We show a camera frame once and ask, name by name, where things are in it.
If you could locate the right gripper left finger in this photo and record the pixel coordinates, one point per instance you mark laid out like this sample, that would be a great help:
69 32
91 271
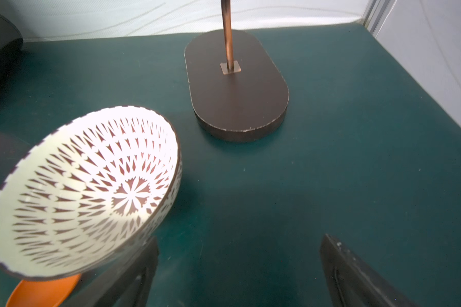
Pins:
138 268

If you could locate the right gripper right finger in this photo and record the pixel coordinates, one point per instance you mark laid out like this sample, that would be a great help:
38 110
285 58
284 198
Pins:
352 282

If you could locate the black metal jewelry stand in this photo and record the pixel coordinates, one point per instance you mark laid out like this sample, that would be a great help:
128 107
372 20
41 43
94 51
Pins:
237 92

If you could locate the white strainer orange handle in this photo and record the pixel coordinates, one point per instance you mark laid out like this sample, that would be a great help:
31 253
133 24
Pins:
90 193

